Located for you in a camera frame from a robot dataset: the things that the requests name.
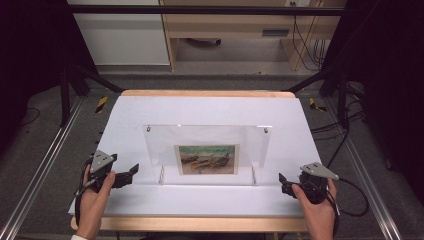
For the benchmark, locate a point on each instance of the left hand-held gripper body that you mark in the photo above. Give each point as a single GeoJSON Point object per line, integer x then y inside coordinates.
{"type": "Point", "coordinates": [101, 161]}

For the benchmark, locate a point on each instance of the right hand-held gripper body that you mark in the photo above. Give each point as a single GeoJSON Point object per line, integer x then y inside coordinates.
{"type": "Point", "coordinates": [315, 181]}

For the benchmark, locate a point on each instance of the painted boats picture card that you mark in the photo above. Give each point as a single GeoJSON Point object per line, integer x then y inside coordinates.
{"type": "Point", "coordinates": [206, 159]}

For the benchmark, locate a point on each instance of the clear acrylic photo frame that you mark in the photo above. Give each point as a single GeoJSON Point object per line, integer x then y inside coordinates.
{"type": "Point", "coordinates": [206, 150]}

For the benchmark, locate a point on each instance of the person's right hand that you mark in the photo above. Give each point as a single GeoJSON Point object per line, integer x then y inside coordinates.
{"type": "Point", "coordinates": [316, 216]}

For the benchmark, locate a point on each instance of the person's left hand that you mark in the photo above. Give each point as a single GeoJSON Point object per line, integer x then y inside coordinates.
{"type": "Point", "coordinates": [91, 206]}

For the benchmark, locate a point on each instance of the black metal stand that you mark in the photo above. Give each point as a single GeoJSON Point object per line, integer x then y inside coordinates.
{"type": "Point", "coordinates": [65, 96]}
{"type": "Point", "coordinates": [341, 96]}

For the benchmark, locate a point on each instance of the yellow clamp right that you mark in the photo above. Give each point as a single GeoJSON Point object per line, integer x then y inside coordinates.
{"type": "Point", "coordinates": [314, 104]}

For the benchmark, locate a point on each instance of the person's left white sleeve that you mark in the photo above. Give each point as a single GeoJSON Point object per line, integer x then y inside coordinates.
{"type": "Point", "coordinates": [78, 237]}

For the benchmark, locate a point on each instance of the white table board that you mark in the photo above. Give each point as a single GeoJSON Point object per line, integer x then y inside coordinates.
{"type": "Point", "coordinates": [200, 110]}

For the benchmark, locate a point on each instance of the white cabinet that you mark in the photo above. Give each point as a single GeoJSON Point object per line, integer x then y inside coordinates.
{"type": "Point", "coordinates": [123, 40]}

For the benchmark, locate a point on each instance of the black curtain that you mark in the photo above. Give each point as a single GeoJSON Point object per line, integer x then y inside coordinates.
{"type": "Point", "coordinates": [30, 50]}
{"type": "Point", "coordinates": [390, 83]}

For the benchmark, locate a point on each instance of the light wooden desk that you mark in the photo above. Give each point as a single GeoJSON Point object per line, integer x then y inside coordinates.
{"type": "Point", "coordinates": [230, 25]}

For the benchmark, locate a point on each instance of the black horizontal metal bar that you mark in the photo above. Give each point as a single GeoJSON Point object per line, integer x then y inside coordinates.
{"type": "Point", "coordinates": [200, 10]}

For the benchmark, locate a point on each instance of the aluminium floor rail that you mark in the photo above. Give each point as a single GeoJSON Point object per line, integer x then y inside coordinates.
{"type": "Point", "coordinates": [40, 173]}
{"type": "Point", "coordinates": [370, 180]}

